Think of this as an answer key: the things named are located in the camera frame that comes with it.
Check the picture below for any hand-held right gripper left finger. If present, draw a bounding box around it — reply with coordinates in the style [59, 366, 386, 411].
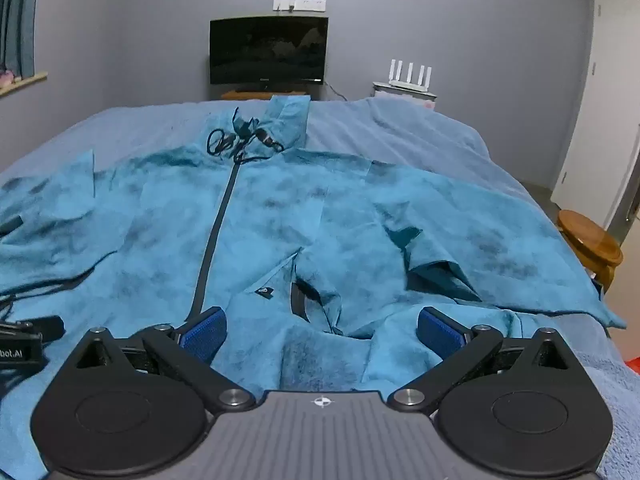
[64, 306, 256, 414]

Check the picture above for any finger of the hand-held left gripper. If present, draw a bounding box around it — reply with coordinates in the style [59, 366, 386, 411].
[30, 315, 65, 341]

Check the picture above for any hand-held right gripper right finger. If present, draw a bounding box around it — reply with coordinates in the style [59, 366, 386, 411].
[389, 306, 581, 414]

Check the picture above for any teal zip jacket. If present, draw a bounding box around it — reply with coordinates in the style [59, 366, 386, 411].
[0, 94, 627, 480]

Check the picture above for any round wooden stool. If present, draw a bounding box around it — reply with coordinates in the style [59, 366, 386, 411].
[556, 209, 624, 294]

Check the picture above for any light blue bed blanket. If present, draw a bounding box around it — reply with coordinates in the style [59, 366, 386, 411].
[0, 95, 640, 480]

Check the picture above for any white small cabinet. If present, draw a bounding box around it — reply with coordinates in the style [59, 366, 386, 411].
[372, 81, 440, 112]

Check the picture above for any wooden television stand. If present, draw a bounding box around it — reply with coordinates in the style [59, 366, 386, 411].
[221, 90, 307, 101]

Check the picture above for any wooden window sill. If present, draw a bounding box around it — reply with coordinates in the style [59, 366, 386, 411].
[0, 72, 49, 99]

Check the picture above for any white router with antennas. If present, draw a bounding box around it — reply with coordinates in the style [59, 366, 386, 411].
[388, 59, 435, 92]

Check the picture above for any black flat screen television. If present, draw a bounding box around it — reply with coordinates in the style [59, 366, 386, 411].
[209, 16, 329, 86]

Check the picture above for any white door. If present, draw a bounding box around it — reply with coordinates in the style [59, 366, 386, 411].
[551, 0, 640, 232]

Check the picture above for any blue window curtain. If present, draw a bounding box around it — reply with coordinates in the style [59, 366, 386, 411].
[0, 0, 44, 83]

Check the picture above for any white wall socket strip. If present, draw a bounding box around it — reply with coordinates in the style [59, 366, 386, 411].
[273, 0, 327, 12]

